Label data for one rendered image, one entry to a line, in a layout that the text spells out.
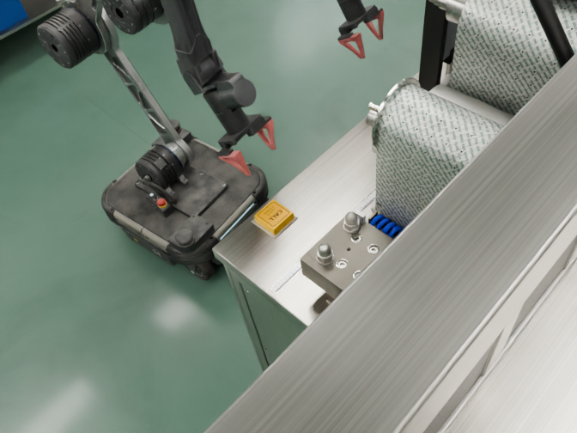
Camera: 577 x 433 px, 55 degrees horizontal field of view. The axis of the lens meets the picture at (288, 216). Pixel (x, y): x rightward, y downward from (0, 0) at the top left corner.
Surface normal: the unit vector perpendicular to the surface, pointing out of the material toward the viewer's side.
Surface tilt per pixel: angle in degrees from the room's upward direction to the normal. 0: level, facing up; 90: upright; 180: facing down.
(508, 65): 92
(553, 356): 0
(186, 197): 0
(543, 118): 0
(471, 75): 92
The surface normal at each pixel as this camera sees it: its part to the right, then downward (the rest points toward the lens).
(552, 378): -0.11, -0.62
